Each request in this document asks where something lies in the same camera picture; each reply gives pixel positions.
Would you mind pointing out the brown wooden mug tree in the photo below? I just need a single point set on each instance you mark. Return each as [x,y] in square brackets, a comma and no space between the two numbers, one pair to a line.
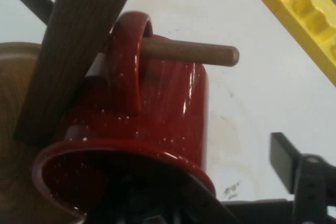
[78,37]

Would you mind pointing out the yellow giant toy brick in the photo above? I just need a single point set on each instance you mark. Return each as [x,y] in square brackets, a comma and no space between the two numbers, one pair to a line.
[307,11]

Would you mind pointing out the red speckled enamel mug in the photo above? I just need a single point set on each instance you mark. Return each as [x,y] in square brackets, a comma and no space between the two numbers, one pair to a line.
[162,119]

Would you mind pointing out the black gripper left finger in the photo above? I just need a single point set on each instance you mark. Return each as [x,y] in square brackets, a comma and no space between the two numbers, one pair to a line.
[157,203]

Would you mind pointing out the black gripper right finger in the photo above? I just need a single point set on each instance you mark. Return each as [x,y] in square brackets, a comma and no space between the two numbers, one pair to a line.
[309,179]

